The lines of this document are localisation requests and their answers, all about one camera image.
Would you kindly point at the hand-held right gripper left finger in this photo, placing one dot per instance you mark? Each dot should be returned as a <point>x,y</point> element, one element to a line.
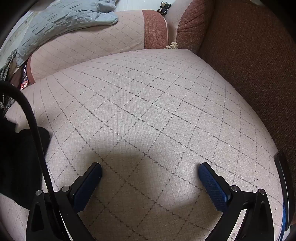
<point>89,183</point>

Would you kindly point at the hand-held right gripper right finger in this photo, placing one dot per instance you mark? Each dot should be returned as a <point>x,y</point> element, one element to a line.
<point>211,185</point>

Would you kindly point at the black pants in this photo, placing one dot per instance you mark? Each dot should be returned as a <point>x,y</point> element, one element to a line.
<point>18,162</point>

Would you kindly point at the colourful printed packet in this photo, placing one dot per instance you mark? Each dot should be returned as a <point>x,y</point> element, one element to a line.
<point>23,81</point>

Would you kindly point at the brown fabric sofa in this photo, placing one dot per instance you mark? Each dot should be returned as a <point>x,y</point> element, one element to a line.
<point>242,58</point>

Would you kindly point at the grey striped cloth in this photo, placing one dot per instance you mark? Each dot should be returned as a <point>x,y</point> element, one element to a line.
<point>5,67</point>

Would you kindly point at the pink cover with red band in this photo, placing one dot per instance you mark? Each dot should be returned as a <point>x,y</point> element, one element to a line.
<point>104,39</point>

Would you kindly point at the beige knotted tassel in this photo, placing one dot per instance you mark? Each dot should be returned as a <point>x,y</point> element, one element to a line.
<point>171,45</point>

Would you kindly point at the grey quilted blanket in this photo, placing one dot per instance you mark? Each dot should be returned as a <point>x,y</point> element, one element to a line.
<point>57,20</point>

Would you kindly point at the black sandals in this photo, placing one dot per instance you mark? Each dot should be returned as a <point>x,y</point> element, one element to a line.
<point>163,8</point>

